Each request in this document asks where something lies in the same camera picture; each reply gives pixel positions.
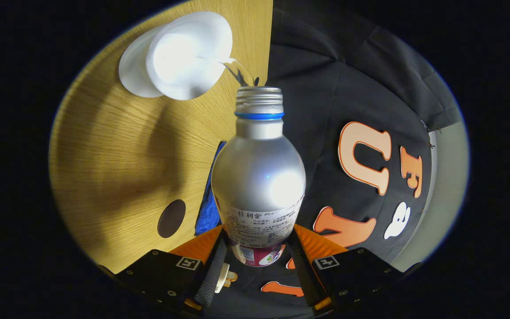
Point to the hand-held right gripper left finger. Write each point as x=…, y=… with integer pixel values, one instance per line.
x=213, y=274

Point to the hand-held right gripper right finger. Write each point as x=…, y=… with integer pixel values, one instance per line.
x=303, y=274

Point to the dark brown round coaster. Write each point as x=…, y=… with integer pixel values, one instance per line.
x=171, y=218

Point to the silver water bottle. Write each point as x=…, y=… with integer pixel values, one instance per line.
x=259, y=177

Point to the white teacup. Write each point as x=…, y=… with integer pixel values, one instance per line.
x=184, y=57

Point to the bread slice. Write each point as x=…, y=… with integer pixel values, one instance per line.
x=232, y=276

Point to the blue towel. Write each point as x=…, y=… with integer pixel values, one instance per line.
x=206, y=212

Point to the black backdrop cloth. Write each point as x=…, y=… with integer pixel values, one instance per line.
x=326, y=88

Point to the white saucer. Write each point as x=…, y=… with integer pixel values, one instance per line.
x=133, y=71

